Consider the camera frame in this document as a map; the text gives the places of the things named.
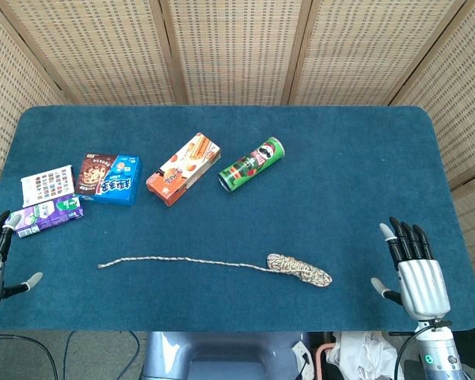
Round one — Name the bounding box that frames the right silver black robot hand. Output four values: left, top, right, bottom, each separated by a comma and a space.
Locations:
370, 216, 452, 321

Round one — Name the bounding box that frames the speckled beige rope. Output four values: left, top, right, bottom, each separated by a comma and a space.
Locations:
97, 253, 333, 289

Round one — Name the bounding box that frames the purple drink carton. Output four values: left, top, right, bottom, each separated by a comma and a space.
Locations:
4, 193, 85, 239

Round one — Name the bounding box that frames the white crumpled cloth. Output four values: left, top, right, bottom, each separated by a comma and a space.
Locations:
326, 331, 411, 380

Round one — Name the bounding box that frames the white box with coloured squares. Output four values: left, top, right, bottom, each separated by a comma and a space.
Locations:
20, 165, 75, 208

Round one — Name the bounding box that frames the orange curved tube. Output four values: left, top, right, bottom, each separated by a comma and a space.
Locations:
314, 342, 336, 380

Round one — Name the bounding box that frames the blue and brown cookie box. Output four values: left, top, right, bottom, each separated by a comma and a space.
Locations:
74, 153, 143, 207

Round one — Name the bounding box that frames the blue carpet table cover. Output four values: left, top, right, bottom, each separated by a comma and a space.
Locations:
0, 104, 475, 333

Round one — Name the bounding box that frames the green Pringles can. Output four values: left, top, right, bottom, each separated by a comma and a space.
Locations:
218, 136, 286, 194

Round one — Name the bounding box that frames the blue-grey robot torso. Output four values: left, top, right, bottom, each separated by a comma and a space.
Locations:
141, 331, 314, 380

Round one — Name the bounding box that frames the orange biscuit stick box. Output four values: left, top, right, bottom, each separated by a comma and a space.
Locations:
146, 131, 222, 207

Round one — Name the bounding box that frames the woven bamboo folding screen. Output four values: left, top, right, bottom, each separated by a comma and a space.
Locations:
0, 0, 475, 312

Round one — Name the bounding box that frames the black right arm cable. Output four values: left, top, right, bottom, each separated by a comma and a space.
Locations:
393, 320, 453, 380

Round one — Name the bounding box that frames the black floor cable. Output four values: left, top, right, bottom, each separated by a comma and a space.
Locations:
0, 333, 60, 380

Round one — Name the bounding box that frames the thin dark floor cable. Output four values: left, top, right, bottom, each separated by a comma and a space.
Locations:
62, 331, 78, 380

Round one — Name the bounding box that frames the blue floor cable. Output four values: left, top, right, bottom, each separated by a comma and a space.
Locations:
128, 331, 141, 359

